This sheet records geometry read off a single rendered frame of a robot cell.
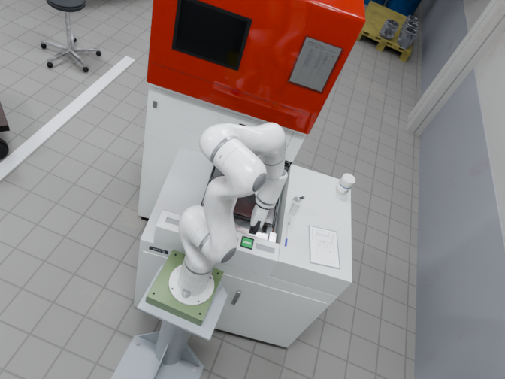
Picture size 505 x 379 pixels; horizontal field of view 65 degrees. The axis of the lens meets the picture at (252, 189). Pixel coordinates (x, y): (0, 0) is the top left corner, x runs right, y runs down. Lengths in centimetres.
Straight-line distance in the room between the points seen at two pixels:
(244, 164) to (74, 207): 208
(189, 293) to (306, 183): 87
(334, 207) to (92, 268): 155
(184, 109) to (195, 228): 85
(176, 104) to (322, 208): 90
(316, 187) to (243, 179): 110
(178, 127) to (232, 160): 112
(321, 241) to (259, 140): 88
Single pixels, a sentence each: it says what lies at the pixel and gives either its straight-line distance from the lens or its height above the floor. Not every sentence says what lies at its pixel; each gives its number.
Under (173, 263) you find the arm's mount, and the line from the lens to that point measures 175.
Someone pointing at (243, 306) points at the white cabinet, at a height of 47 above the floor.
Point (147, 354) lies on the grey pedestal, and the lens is 250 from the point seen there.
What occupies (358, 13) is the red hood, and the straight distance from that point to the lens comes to 171.
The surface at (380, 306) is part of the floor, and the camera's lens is 315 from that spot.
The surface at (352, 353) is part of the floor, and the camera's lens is 288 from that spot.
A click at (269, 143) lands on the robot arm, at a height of 166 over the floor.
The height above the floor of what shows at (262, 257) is 96.
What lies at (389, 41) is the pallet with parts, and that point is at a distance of 616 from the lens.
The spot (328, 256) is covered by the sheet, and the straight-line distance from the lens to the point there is 187.
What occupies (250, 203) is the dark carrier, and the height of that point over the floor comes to 90.
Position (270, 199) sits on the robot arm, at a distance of 153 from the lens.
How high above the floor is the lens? 240
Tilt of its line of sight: 47 degrees down
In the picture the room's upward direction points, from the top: 23 degrees clockwise
